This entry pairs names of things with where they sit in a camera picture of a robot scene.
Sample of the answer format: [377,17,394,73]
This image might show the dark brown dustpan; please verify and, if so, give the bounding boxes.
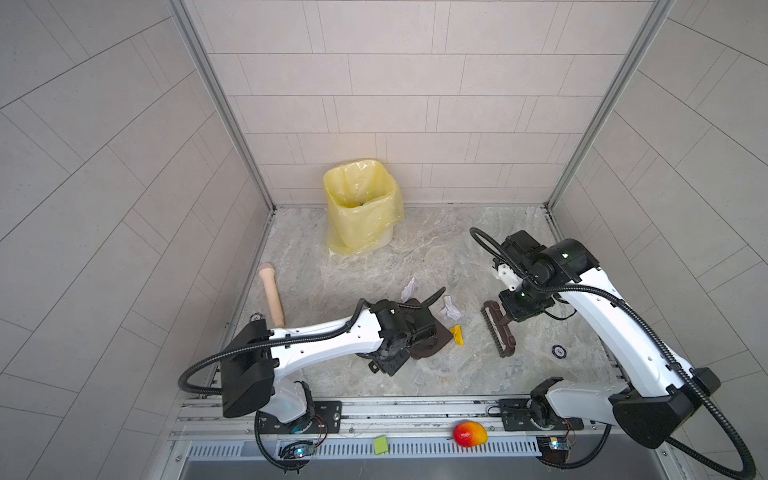
[410,309,453,360]

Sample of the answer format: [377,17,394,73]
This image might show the brown hand brush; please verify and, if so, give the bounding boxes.
[481,300,516,358]

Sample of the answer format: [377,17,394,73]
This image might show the yellow bagged trash bin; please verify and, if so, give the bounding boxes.
[323,159,404,256]

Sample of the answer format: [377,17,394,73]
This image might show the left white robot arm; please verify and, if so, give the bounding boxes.
[178,299,451,425]

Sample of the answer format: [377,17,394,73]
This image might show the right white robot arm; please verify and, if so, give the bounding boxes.
[469,227,757,479]

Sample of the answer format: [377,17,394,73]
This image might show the white paper scrap long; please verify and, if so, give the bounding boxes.
[400,277,418,303]

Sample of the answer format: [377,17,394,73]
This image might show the white paper scrap left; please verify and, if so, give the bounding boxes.
[441,296,463,322]

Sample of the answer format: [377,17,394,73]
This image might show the yellow paper scrap left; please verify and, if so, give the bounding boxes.
[450,325,465,346]

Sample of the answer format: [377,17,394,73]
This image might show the green foam cube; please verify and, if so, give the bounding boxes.
[373,436,389,455]

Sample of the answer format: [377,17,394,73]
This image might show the red yellow toy mango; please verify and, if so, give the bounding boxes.
[453,421,488,449]

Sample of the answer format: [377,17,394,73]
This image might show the beige wooden pestle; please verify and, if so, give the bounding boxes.
[258,263,285,328]

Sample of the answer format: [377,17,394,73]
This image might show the right circuit board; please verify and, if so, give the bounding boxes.
[536,436,573,466]

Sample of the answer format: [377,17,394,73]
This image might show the circuit board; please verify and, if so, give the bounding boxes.
[536,436,573,466]
[278,440,317,461]

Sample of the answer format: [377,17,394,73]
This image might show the left circuit board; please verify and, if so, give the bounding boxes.
[278,440,317,461]

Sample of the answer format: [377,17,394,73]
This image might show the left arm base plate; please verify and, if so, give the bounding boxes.
[257,401,342,435]

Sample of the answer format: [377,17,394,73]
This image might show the aluminium rail frame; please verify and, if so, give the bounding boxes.
[143,396,697,479]

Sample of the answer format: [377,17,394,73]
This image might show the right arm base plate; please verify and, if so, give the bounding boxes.
[497,398,584,431]

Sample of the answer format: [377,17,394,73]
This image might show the vertical aluminium corner post right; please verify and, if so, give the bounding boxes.
[545,0,676,213]

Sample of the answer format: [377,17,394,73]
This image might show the vertical aluminium corner post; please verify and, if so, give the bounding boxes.
[545,0,676,213]
[165,0,276,212]

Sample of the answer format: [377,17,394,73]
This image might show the vertical aluminium corner post left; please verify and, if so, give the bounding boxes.
[165,0,276,212]

